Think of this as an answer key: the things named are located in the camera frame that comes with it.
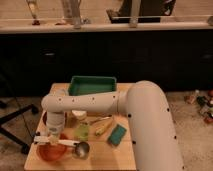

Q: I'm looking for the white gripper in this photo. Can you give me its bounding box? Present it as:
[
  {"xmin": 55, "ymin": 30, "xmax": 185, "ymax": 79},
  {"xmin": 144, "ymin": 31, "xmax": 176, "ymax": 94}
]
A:
[{"xmin": 46, "ymin": 123, "xmax": 64, "ymax": 144}]

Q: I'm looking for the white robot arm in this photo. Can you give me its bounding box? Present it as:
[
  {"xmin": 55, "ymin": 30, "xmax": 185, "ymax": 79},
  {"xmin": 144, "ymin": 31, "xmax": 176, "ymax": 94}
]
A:
[{"xmin": 41, "ymin": 80, "xmax": 184, "ymax": 171}]

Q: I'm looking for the dark maroon bowl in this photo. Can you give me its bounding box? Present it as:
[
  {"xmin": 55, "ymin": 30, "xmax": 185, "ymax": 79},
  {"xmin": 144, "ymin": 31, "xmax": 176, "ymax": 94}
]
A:
[{"xmin": 42, "ymin": 112, "xmax": 47, "ymax": 126}]

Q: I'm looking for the red orange bowl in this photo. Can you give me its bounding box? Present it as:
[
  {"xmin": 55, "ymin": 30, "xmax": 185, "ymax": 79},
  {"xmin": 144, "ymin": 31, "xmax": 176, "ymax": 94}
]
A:
[{"xmin": 37, "ymin": 134, "xmax": 68, "ymax": 162}]

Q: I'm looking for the white paper cup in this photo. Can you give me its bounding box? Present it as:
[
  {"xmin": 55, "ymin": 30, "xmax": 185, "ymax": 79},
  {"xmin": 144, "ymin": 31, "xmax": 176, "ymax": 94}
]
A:
[{"xmin": 72, "ymin": 110, "xmax": 87, "ymax": 121}]

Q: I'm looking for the green translucent cup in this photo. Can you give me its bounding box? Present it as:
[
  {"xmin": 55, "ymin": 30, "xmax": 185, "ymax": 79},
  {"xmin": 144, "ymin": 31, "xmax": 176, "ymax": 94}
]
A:
[{"xmin": 74, "ymin": 123, "xmax": 89, "ymax": 141}]

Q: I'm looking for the silver metal measuring cup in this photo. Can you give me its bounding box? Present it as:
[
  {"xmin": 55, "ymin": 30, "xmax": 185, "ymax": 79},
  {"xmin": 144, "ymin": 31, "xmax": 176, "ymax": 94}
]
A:
[{"xmin": 74, "ymin": 142, "xmax": 90, "ymax": 159}]

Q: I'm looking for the green plastic tray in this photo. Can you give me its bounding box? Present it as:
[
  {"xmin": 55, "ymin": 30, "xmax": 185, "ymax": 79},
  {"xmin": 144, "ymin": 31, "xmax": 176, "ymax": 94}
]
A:
[{"xmin": 68, "ymin": 76, "xmax": 117, "ymax": 96}]

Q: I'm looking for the metal spoon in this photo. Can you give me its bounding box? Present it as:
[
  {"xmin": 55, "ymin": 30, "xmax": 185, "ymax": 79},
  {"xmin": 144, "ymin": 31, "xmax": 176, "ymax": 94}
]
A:
[{"xmin": 88, "ymin": 116, "xmax": 112, "ymax": 125}]

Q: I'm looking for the green sponge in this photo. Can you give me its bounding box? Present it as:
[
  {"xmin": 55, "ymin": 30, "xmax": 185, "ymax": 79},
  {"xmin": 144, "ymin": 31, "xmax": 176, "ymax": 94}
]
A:
[{"xmin": 108, "ymin": 124, "xmax": 126, "ymax": 146}]

